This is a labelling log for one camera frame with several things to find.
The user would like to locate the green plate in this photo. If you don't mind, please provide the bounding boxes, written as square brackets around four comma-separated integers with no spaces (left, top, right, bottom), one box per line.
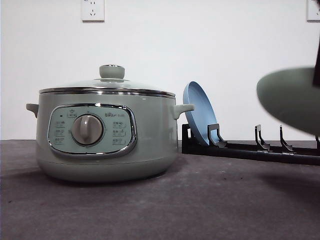
[256,67,320,137]

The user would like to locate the white wall socket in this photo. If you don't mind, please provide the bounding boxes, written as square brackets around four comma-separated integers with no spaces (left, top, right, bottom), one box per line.
[80,0,105,24]
[304,0,320,24]

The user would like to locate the white wall socket right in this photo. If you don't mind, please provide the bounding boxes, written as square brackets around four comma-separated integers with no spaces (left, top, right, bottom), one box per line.
[304,0,320,24]

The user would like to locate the black plate rack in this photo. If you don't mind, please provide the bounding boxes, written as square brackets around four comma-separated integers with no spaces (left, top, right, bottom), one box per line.
[181,123,320,166]

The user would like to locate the blue plate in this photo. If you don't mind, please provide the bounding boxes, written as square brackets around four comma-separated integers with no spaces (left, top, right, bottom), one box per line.
[183,81,218,145]

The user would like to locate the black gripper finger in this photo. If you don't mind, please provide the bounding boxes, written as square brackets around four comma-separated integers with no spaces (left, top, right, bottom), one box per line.
[312,0,320,88]

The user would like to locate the white wall socket left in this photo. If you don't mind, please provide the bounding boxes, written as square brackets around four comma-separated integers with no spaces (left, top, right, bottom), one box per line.
[80,0,105,24]

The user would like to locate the grey table mat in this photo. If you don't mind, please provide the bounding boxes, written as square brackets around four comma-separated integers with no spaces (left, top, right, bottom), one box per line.
[0,139,320,240]

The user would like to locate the green electric steamer pot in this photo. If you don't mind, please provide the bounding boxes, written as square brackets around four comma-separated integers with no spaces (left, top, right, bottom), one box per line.
[26,86,194,183]

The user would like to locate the glass steamer lid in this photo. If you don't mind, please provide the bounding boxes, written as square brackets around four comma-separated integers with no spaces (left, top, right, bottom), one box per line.
[39,64,176,97]

